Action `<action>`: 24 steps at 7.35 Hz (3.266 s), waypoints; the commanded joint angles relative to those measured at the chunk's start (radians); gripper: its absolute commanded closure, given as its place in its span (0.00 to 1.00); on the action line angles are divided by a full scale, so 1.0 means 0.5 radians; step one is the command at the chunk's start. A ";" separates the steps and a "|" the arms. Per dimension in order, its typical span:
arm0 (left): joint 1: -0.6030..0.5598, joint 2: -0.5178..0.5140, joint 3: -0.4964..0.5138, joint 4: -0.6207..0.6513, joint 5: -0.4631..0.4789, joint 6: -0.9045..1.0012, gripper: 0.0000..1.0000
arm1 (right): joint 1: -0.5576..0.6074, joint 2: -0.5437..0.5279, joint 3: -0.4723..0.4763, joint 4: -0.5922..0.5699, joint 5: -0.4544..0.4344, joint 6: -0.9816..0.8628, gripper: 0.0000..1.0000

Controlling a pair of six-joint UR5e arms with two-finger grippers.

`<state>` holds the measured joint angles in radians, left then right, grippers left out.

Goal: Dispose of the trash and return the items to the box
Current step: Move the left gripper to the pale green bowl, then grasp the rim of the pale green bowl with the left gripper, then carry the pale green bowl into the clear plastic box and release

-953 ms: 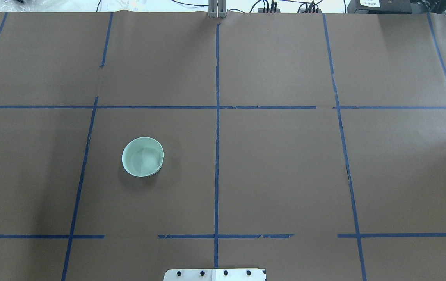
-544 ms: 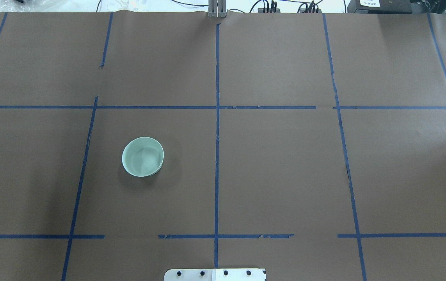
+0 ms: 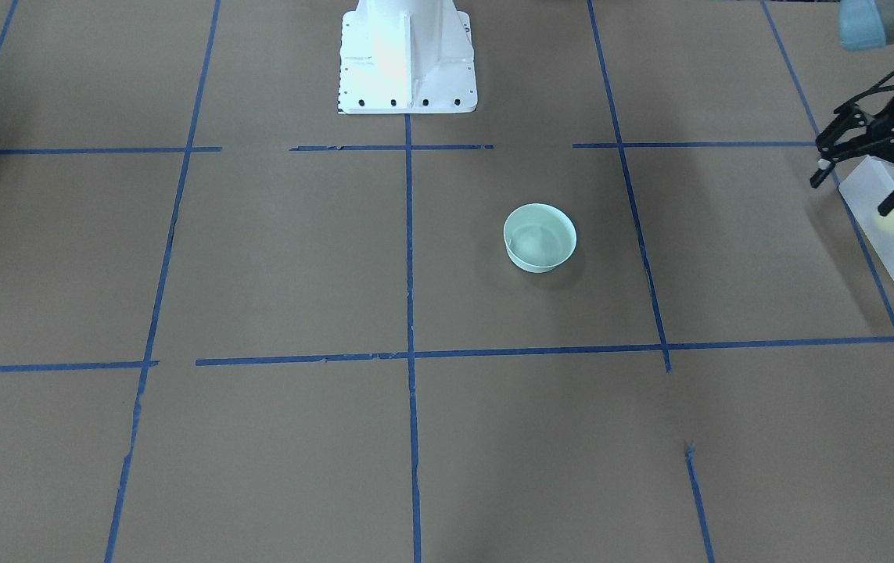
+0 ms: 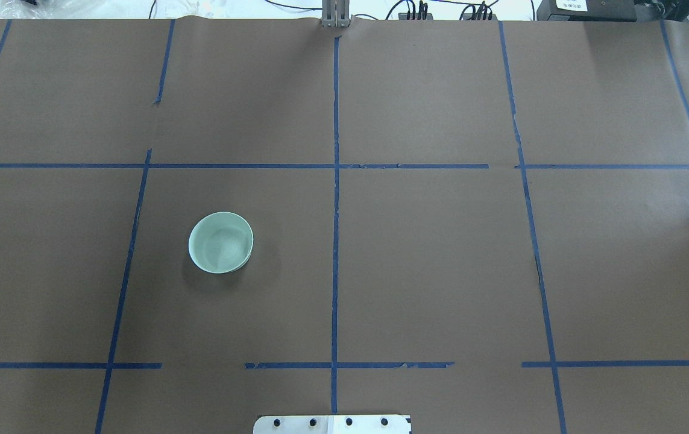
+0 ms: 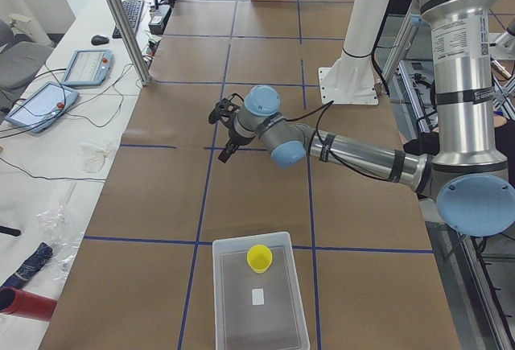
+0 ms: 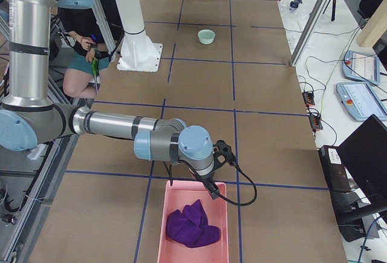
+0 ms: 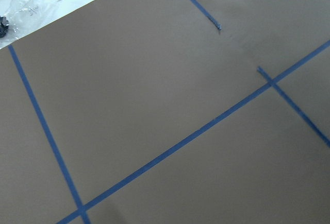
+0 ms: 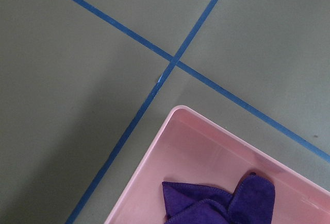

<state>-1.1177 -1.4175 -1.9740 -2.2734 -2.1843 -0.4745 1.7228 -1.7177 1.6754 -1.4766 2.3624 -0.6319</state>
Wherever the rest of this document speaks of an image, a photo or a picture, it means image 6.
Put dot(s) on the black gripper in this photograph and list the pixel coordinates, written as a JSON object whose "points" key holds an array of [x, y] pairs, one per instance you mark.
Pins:
{"points": [[207, 179]]}

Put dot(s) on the purple microfiber cloth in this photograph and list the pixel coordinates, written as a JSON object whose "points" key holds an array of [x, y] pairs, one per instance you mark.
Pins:
{"points": [[191, 228]]}

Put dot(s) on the mint green bowl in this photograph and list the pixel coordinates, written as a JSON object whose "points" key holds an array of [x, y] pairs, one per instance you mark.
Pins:
{"points": [[206, 36]]}

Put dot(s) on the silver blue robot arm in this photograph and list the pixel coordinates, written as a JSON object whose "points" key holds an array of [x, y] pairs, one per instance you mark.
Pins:
{"points": [[29, 117]]}

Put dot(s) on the black computer box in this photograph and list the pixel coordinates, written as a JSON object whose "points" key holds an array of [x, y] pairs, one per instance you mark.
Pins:
{"points": [[334, 170]]}

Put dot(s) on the pink plastic bin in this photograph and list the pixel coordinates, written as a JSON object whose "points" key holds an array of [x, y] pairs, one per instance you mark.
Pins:
{"points": [[177, 195]]}

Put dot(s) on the dark blue handheld tool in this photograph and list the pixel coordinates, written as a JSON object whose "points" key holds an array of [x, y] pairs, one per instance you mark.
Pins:
{"points": [[295, 4]]}

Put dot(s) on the near orange black connector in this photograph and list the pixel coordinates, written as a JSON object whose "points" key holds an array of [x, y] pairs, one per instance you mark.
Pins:
{"points": [[315, 122]]}

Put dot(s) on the orange black connector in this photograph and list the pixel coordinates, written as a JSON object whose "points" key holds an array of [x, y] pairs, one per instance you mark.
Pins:
{"points": [[308, 98], [315, 122]]}

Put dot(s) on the black small tripod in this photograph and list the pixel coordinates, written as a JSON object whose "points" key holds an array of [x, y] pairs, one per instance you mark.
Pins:
{"points": [[333, 9]]}

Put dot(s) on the far orange black connector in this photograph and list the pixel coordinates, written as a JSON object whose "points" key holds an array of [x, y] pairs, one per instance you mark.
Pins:
{"points": [[308, 98]]}

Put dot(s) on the seated person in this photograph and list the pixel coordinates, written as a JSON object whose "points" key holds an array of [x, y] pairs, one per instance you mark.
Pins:
{"points": [[89, 46]]}

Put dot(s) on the black monitor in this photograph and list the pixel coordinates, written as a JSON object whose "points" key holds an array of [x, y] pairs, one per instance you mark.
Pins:
{"points": [[363, 153]]}

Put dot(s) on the wooden board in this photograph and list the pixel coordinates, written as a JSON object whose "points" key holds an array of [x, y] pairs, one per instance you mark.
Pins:
{"points": [[375, 27]]}

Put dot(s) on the near teach pendant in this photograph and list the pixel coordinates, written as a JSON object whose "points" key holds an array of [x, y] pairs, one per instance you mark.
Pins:
{"points": [[360, 100]]}

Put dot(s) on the teach pendant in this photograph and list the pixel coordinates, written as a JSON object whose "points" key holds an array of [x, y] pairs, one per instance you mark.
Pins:
{"points": [[361, 67], [360, 100]]}

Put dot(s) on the far teach pendant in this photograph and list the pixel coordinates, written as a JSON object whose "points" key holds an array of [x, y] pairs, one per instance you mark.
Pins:
{"points": [[361, 67]]}

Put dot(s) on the white power strip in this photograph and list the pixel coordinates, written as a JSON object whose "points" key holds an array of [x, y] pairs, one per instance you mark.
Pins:
{"points": [[35, 153]]}

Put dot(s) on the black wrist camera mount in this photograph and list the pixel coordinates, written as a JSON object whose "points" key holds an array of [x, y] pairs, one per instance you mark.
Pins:
{"points": [[222, 154]]}

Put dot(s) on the white camera stand column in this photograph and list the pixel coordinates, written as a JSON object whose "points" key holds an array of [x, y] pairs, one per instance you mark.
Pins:
{"points": [[138, 52]]}

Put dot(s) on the aluminium frame post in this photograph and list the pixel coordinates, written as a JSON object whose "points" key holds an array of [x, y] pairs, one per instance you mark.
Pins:
{"points": [[308, 30]]}

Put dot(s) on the green handled grabber tool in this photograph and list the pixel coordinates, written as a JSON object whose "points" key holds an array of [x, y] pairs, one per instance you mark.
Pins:
{"points": [[95, 70]]}

